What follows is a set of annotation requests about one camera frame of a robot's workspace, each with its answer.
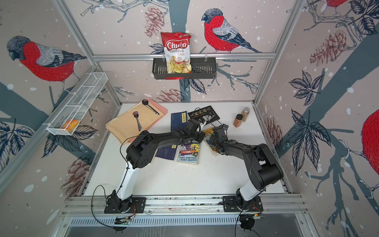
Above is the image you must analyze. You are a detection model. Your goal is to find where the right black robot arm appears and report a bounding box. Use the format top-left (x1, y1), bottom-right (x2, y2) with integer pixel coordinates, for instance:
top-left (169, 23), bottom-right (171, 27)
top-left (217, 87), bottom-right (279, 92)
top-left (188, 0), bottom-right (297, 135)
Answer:
top-left (208, 126), bottom-right (284, 208)

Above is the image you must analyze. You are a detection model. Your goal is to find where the red cassava chips bag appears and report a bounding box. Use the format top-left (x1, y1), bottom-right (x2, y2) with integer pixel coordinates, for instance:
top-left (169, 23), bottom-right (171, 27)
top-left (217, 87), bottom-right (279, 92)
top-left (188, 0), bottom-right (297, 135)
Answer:
top-left (160, 32), bottom-right (192, 74)

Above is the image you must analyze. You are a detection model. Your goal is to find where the dark blue book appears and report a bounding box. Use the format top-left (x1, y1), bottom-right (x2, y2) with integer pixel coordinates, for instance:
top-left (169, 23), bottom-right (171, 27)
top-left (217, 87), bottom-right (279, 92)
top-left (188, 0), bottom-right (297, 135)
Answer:
top-left (156, 145), bottom-right (177, 161)

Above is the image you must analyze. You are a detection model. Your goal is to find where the brown spice jar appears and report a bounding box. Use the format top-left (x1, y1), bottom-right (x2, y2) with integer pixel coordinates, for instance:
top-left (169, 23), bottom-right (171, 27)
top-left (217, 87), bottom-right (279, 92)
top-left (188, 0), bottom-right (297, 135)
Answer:
top-left (234, 114), bottom-right (243, 128)

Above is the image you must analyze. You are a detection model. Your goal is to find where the black book with face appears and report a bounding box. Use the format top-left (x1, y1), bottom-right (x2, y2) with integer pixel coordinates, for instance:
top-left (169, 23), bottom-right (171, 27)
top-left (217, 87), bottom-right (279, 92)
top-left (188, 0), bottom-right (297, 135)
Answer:
top-left (188, 106), bottom-right (220, 124)

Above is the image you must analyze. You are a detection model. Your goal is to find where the black spoon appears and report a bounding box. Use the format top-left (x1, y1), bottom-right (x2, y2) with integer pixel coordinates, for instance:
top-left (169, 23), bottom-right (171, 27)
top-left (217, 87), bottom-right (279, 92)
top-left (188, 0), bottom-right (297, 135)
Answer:
top-left (142, 99), bottom-right (160, 115)

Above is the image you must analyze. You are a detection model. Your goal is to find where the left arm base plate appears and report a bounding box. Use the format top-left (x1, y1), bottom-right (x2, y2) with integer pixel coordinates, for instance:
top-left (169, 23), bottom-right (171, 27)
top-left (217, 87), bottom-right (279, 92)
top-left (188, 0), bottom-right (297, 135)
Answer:
top-left (104, 196), bottom-right (146, 214)

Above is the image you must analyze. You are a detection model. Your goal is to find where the pink tray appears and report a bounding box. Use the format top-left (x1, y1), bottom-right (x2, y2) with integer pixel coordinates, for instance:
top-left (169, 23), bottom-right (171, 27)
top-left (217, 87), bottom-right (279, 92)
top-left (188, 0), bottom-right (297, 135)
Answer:
top-left (126, 99), bottom-right (168, 137)

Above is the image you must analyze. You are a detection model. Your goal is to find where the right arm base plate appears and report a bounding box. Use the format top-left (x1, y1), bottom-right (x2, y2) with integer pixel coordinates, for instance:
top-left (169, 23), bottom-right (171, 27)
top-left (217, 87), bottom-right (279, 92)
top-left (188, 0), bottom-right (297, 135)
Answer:
top-left (219, 196), bottom-right (264, 212)

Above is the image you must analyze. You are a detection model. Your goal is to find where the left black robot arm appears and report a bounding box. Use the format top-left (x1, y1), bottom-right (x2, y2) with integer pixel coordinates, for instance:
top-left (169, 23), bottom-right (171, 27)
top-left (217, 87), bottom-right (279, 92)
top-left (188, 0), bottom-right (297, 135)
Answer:
top-left (104, 119), bottom-right (206, 214)

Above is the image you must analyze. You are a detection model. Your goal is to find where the black cable left base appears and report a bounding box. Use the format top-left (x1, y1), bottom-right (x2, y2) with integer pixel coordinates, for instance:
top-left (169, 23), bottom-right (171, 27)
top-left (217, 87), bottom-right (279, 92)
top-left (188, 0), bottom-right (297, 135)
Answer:
top-left (90, 185), bottom-right (131, 232)

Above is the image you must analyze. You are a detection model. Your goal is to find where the black cable base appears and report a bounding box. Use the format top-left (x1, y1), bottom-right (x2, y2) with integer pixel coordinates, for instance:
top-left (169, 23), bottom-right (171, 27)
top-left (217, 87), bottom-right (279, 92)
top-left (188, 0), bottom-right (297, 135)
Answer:
top-left (234, 207), bottom-right (261, 237)
top-left (90, 185), bottom-right (131, 232)

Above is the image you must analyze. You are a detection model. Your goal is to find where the orange packet in shelf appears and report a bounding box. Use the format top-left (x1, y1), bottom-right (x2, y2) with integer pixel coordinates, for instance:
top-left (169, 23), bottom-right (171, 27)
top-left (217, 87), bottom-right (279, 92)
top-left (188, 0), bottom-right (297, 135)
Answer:
top-left (61, 119), bottom-right (81, 133)

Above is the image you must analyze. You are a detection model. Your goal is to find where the blue book yellow label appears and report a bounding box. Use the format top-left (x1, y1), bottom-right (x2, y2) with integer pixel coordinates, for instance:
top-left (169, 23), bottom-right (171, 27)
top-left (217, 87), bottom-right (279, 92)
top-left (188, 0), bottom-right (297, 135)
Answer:
top-left (171, 111), bottom-right (188, 131)

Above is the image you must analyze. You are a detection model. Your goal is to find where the black cable right base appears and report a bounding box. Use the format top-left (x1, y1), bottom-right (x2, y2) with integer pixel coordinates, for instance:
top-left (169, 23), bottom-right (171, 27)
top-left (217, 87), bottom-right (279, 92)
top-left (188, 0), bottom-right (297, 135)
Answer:
top-left (234, 207), bottom-right (261, 237)

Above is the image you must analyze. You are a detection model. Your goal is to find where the iridescent purple spoon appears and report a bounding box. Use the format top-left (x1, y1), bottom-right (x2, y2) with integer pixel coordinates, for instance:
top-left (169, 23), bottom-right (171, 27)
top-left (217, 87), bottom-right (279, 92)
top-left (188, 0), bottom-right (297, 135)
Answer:
top-left (133, 111), bottom-right (142, 131)

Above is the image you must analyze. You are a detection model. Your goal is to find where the tan paper sheet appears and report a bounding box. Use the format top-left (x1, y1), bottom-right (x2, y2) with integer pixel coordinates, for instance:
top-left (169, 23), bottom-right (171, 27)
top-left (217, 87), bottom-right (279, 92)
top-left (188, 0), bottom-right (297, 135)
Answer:
top-left (106, 99), bottom-right (168, 143)

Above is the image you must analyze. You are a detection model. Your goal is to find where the grey striped cloth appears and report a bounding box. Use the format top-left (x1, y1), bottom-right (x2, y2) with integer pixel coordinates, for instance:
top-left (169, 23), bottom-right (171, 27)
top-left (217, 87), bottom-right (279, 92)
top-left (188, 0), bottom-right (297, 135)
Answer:
top-left (207, 137), bottom-right (216, 151)

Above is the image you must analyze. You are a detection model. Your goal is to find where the tan spice jar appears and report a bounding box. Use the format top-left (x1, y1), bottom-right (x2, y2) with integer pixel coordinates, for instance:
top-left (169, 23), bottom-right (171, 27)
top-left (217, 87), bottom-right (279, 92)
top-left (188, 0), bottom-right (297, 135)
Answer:
top-left (241, 107), bottom-right (250, 121)

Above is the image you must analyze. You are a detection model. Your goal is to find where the colourful treehouse book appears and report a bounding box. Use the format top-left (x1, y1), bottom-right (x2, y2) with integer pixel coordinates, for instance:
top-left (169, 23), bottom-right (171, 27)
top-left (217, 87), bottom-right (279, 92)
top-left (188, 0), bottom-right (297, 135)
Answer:
top-left (177, 140), bottom-right (201, 165)

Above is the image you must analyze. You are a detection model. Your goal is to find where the yellow orange treehouse book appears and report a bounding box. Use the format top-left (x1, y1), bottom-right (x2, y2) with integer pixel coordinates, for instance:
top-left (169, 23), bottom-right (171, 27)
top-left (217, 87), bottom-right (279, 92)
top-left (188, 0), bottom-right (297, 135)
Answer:
top-left (203, 128), bottom-right (219, 157)

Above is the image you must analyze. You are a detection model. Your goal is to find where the white wire shelf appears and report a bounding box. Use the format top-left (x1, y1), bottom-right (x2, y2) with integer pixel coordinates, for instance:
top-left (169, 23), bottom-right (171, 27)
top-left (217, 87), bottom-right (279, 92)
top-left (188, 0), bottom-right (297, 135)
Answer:
top-left (47, 72), bottom-right (108, 136)

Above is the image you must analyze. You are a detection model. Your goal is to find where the black wall basket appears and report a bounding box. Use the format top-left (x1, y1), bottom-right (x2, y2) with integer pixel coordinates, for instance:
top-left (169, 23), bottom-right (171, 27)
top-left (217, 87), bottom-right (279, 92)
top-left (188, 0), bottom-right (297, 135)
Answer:
top-left (152, 57), bottom-right (217, 80)

